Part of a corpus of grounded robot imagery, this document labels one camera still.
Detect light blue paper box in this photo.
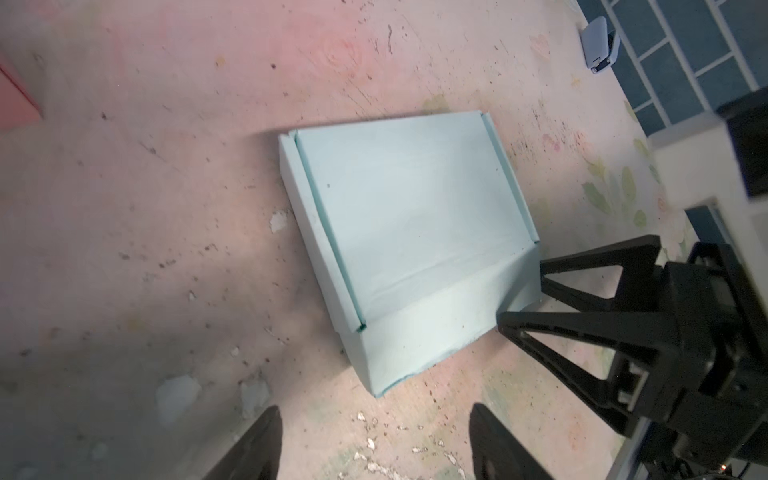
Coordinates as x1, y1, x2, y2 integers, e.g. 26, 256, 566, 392
279, 111, 542, 397

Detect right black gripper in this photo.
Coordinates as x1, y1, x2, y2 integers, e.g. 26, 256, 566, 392
497, 235, 767, 471

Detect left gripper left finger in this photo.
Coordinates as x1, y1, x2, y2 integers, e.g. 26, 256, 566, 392
203, 405, 282, 480

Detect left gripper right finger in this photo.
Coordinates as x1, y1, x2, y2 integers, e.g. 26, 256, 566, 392
469, 403, 552, 480

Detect small blue clip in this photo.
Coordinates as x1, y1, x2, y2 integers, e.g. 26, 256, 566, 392
580, 16, 621, 74

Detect pink paper box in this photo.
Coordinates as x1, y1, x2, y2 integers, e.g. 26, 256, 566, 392
0, 60, 42, 130

